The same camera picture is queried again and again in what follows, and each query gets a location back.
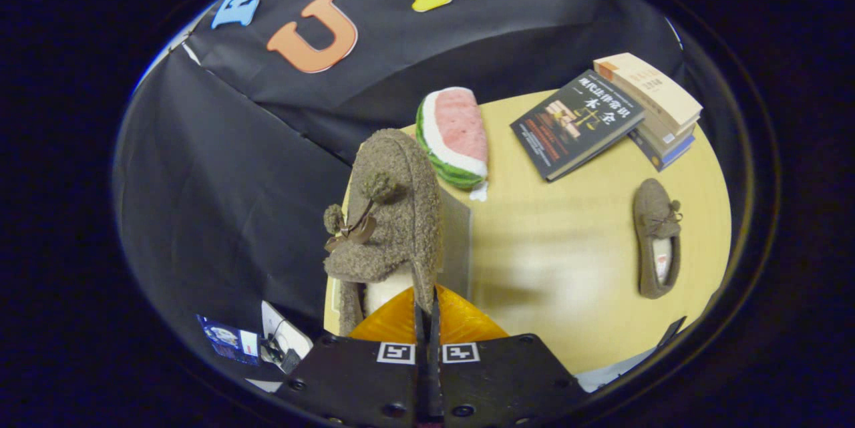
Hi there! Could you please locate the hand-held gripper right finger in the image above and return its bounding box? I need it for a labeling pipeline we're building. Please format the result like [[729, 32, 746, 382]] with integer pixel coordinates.
[[431, 284, 588, 428]]

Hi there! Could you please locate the beige cover book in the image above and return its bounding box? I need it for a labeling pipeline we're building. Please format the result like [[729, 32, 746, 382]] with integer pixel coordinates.
[[593, 52, 703, 136]]

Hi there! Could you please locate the watermelon slice plush toy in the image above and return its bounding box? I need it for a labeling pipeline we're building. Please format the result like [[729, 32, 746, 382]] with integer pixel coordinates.
[[415, 86, 490, 202]]

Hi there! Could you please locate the brown fuzzy shoe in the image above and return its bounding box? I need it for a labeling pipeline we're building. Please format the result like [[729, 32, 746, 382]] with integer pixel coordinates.
[[633, 178, 684, 300], [323, 128, 444, 337]]

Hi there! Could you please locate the grey fabric storage box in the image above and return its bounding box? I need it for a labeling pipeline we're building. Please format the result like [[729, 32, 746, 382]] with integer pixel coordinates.
[[324, 181, 473, 335]]

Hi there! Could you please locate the black cover book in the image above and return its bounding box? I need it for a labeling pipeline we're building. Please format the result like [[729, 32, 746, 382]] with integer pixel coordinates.
[[510, 69, 646, 183]]

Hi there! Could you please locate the blue printed card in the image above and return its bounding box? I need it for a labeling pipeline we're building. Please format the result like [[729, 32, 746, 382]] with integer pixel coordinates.
[[196, 314, 261, 366]]

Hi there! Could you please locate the blue cover book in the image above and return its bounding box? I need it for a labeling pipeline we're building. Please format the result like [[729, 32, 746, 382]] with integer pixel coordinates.
[[628, 128, 697, 172]]

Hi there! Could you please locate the black backdrop cloth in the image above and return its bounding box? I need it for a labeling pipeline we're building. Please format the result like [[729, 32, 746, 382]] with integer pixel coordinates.
[[114, 0, 685, 355]]

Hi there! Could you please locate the white flat object with cables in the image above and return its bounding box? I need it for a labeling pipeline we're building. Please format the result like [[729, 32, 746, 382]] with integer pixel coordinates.
[[261, 300, 313, 375]]

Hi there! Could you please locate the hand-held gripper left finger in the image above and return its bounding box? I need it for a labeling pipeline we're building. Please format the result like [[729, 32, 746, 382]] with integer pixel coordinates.
[[275, 284, 430, 428]]

